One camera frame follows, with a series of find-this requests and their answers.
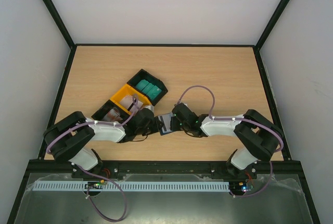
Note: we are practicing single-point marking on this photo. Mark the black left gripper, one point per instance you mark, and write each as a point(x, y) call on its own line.
point(156, 126)

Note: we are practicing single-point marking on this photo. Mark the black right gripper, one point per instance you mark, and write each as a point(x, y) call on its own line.
point(174, 124)

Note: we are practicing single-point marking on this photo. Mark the blue leather card holder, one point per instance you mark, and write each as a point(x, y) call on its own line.
point(165, 120)

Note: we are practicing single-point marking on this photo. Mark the black bin with teal cards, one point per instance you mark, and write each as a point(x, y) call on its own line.
point(143, 74)

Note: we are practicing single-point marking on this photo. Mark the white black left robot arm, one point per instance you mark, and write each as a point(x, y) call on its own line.
point(66, 140)

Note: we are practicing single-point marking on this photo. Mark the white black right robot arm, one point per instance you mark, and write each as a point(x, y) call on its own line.
point(260, 137)

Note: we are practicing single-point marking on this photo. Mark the white red card stack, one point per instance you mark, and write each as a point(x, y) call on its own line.
point(128, 103)

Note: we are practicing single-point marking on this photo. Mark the red patterned card stack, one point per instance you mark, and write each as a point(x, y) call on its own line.
point(112, 115)

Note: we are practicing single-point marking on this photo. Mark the teal card stack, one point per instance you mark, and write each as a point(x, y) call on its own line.
point(151, 90)

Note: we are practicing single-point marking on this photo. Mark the black bin with red cards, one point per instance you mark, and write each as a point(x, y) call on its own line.
point(99, 115)

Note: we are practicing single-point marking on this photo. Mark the yellow plastic bin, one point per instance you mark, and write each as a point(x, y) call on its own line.
point(129, 90)

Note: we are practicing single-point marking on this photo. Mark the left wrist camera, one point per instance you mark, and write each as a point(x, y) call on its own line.
point(150, 107)

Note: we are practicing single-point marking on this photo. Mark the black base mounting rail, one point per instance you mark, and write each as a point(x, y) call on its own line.
point(212, 169)

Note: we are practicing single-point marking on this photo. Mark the light blue slotted cable duct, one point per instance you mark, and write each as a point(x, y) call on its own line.
point(133, 186)

